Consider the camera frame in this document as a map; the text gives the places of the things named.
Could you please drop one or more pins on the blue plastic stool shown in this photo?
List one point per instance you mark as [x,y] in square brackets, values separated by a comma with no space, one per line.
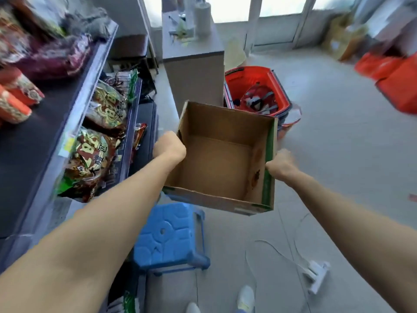
[163,231]

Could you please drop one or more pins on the bundle of green packets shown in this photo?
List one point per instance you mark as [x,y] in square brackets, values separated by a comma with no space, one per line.
[125,83]

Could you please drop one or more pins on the clear plastic bottle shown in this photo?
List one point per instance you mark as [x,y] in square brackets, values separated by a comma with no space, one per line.
[185,8]

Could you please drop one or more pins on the white cylinder container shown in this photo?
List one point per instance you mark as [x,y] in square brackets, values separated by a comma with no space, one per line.
[202,19]

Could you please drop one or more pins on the person's left hand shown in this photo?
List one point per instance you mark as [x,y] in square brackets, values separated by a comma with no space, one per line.
[169,148]

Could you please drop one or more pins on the beige patterned snack bag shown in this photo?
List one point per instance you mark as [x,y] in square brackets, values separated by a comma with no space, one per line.
[45,12]

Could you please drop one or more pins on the person's left forearm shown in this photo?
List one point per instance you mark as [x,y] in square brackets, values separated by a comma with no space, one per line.
[81,251]

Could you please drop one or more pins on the dark red snack packet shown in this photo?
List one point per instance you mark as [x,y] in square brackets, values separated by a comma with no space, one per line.
[55,60]

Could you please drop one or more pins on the red patterned snack bag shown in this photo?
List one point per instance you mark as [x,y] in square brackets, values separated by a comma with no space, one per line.
[13,39]

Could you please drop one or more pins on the orange red bag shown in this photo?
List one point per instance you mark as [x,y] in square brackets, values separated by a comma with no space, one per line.
[394,81]

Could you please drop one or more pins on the pale yellow bag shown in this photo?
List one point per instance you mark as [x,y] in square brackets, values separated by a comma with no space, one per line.
[345,39]

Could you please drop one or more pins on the white framed glass door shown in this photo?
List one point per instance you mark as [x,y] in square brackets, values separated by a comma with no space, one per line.
[280,19]

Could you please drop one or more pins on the strip of green packets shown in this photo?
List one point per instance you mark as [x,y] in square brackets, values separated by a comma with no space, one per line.
[128,304]

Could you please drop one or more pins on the small red packet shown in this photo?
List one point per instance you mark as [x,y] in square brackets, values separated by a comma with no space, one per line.
[140,135]

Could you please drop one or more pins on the white shoe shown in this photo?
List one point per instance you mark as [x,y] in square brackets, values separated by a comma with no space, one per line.
[193,308]
[246,299]

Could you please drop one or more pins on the stack of red shopping baskets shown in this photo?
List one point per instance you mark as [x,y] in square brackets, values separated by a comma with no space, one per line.
[257,91]

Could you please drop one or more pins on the brown green snack bag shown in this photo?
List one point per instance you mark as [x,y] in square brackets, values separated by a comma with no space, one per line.
[107,107]

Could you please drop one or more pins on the orange snack canister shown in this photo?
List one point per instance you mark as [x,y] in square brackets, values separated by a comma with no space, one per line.
[13,107]
[26,87]

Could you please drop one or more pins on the grey cabinet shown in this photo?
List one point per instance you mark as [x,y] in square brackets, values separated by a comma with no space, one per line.
[195,78]

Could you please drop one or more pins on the person's right hand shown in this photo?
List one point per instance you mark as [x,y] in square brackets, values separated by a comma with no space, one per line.
[281,166]

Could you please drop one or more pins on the dark grey store shelf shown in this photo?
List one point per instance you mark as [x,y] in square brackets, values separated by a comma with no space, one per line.
[32,153]

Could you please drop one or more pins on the white floor plug adapter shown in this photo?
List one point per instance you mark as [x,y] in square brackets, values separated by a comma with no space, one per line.
[316,273]

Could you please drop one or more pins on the small yellow price tag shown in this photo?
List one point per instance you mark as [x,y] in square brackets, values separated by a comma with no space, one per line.
[67,146]

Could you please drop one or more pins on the person's right forearm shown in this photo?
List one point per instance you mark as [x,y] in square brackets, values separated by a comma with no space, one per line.
[358,231]

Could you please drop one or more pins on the grey green packet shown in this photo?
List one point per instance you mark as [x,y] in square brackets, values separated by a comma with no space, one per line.
[88,22]

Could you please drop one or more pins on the brown cardboard box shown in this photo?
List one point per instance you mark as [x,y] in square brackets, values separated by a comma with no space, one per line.
[221,159]

